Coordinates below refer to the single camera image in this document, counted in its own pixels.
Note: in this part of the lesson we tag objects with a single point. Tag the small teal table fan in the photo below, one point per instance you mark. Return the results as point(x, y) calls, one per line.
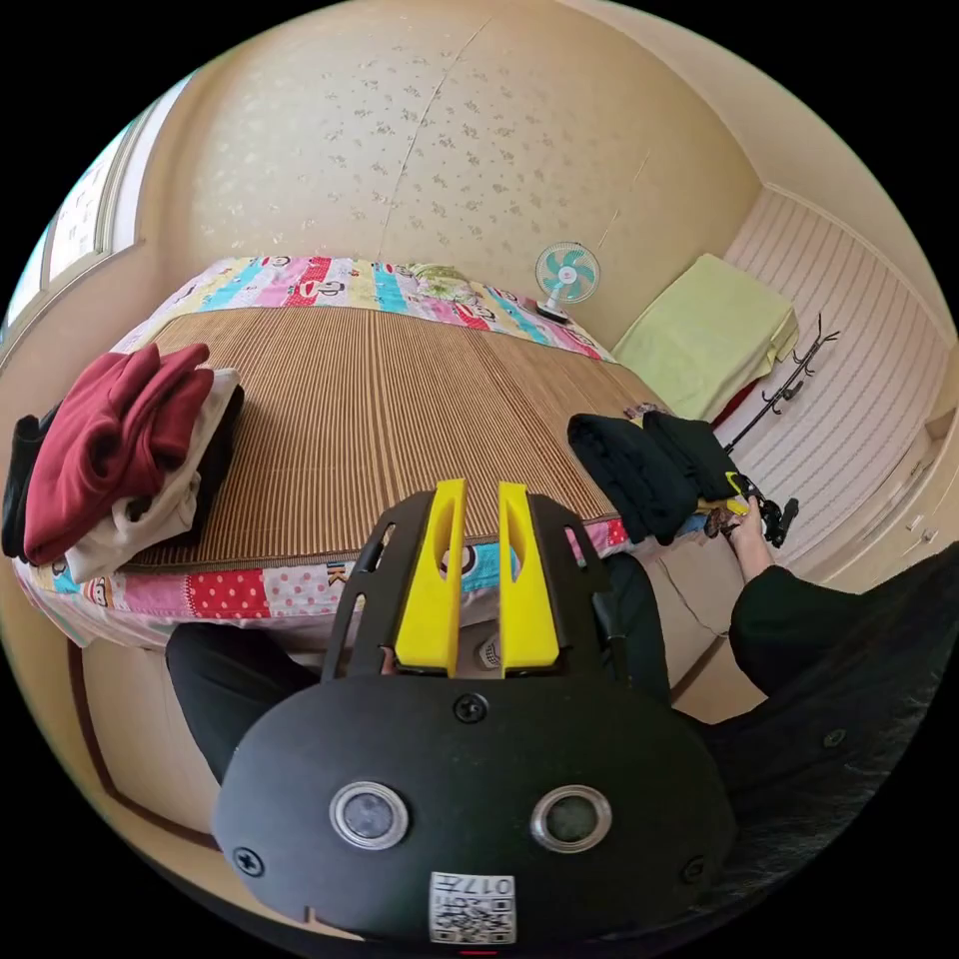
point(567, 276)

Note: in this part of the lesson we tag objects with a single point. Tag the window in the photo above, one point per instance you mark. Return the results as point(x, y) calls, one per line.
point(82, 217)

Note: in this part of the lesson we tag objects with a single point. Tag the bed with woven mat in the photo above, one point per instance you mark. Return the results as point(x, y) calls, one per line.
point(360, 404)

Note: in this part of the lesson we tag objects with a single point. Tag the person's body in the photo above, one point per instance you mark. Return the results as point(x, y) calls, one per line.
point(225, 674)

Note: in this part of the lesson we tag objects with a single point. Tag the pile of clothes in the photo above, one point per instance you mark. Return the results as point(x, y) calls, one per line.
point(105, 457)

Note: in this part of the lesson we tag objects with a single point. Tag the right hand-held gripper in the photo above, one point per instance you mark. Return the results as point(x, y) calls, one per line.
point(775, 517)

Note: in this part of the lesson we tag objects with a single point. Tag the person's right forearm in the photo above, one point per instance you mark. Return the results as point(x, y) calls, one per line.
point(787, 622)

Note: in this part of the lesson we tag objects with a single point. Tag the cupboard under yellow-green cloth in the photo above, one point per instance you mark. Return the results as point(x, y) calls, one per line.
point(704, 337)

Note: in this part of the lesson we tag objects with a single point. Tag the black pants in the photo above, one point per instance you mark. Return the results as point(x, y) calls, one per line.
point(637, 472)

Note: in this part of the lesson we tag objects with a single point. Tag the green floral pillow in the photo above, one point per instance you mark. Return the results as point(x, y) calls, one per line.
point(443, 283)

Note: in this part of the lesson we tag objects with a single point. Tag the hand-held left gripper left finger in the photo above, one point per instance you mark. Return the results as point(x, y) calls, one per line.
point(428, 584)

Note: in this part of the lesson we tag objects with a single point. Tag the person's right hand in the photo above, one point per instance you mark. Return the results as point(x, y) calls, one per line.
point(751, 551)

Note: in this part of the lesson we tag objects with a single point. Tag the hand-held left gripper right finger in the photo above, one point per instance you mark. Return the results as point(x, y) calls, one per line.
point(529, 599)

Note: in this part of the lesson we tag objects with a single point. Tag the black coat rack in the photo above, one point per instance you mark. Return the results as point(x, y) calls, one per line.
point(787, 386)

